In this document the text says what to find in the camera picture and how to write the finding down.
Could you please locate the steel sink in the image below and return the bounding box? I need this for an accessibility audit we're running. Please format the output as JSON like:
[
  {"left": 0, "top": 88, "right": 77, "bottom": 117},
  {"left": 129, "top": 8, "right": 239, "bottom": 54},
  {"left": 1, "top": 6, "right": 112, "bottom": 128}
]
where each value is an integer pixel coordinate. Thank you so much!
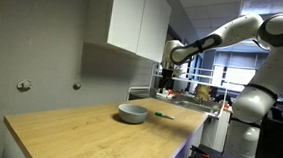
[{"left": 170, "top": 98, "right": 222, "bottom": 117}]

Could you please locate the white wall cabinet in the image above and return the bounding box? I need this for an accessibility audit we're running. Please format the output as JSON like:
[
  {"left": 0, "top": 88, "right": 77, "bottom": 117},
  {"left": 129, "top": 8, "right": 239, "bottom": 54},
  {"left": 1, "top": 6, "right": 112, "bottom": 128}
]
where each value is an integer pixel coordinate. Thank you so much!
[{"left": 83, "top": 0, "right": 173, "bottom": 64}]

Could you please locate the yellow object behind sink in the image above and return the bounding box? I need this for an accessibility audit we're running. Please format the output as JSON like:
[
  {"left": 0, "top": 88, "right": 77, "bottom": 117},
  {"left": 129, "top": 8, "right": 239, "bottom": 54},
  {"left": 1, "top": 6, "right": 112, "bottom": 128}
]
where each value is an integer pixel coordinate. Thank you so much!
[{"left": 194, "top": 84, "right": 212, "bottom": 102}]

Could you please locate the gray bowl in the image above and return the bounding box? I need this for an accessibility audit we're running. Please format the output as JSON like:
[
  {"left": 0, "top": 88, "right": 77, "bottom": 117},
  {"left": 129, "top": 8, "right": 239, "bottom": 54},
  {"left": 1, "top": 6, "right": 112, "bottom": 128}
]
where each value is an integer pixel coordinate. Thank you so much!
[{"left": 116, "top": 102, "right": 150, "bottom": 126}]

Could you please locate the white wire dish rack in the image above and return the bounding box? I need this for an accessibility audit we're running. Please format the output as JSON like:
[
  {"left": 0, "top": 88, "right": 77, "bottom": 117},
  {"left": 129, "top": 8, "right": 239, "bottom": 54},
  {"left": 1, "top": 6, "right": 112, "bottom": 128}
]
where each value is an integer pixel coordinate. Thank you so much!
[{"left": 126, "top": 60, "right": 230, "bottom": 111}]

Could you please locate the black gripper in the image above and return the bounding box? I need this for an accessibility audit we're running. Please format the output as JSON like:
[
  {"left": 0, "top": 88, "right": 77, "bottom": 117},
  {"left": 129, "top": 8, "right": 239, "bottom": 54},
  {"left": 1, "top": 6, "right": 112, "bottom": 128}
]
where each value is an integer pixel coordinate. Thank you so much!
[{"left": 158, "top": 66, "right": 177, "bottom": 92}]

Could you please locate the gray marker with green cap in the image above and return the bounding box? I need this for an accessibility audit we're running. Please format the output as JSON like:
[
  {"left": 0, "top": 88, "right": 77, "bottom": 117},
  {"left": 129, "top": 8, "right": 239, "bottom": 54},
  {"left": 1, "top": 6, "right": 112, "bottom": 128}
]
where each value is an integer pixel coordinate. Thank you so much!
[{"left": 154, "top": 111, "right": 176, "bottom": 120}]

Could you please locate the round metal wall fitting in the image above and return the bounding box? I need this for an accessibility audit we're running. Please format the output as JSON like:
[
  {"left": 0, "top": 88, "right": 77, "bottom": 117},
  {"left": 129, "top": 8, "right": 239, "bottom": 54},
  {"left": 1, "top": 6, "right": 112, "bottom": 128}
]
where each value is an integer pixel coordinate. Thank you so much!
[
  {"left": 72, "top": 81, "right": 82, "bottom": 92},
  {"left": 15, "top": 78, "right": 33, "bottom": 92}
]

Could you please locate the window with blinds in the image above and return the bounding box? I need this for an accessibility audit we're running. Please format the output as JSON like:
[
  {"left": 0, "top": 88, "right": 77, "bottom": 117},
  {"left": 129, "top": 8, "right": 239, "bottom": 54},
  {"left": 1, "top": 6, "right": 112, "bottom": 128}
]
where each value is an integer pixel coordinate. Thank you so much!
[{"left": 211, "top": 48, "right": 268, "bottom": 96}]

